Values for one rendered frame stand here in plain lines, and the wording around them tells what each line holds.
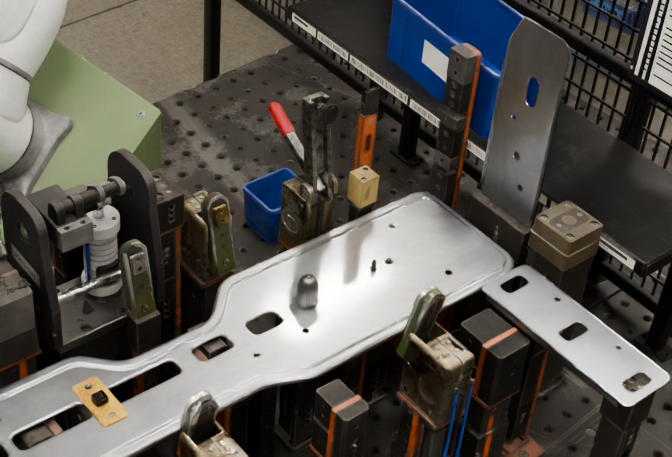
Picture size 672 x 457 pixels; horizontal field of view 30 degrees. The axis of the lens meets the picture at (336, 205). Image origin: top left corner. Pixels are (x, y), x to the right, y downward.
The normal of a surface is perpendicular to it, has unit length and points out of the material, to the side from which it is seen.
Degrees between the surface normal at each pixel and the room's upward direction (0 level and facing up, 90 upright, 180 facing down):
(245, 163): 0
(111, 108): 42
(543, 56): 90
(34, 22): 69
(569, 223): 0
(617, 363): 0
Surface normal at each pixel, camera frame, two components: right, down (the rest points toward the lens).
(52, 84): -0.41, -0.30
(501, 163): -0.78, 0.35
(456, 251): 0.07, -0.78
